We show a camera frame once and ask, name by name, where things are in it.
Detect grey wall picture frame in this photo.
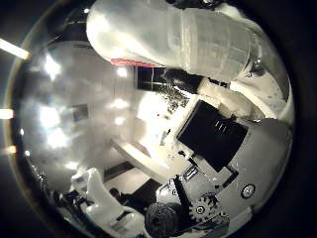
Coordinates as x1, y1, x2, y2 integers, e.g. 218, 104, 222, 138
70, 103, 90, 123

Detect dark framed window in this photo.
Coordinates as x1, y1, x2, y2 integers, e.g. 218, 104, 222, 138
136, 65, 170, 92

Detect leafy green plant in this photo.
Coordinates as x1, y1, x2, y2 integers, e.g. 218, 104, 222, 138
160, 83, 190, 114

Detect white counter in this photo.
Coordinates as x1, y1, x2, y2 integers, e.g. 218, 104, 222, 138
111, 138, 174, 185

